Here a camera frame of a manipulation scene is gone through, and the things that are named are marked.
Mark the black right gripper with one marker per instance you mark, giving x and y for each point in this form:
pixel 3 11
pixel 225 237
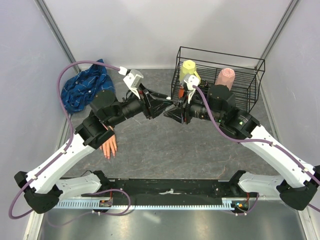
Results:
pixel 182 111

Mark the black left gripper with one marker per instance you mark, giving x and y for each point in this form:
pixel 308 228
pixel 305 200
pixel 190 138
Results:
pixel 150 98

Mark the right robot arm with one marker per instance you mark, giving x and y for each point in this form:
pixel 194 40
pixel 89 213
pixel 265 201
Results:
pixel 297 181

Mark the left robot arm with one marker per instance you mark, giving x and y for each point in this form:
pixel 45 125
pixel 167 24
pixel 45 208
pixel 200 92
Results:
pixel 45 186

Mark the orange mug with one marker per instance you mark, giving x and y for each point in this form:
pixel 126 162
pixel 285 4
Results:
pixel 181 93

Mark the black mug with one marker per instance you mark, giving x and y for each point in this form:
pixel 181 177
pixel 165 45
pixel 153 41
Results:
pixel 203 85

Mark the yellow faceted mug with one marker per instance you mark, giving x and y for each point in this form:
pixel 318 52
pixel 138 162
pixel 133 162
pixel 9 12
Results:
pixel 188 67

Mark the pink faceted mug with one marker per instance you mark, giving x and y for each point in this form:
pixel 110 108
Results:
pixel 226 78

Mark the mannequin hand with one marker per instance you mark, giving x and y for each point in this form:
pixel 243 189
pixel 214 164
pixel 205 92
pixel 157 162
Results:
pixel 109 148

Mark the blue plaid shirt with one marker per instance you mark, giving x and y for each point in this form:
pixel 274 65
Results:
pixel 80 90

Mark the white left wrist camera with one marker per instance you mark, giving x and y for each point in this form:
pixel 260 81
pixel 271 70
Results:
pixel 132 79

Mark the black wire rack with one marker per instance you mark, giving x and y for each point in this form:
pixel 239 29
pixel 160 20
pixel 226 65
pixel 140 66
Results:
pixel 248 73

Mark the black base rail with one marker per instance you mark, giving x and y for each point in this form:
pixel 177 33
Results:
pixel 171 191

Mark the light blue cable duct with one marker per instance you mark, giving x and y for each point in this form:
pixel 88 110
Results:
pixel 100 204

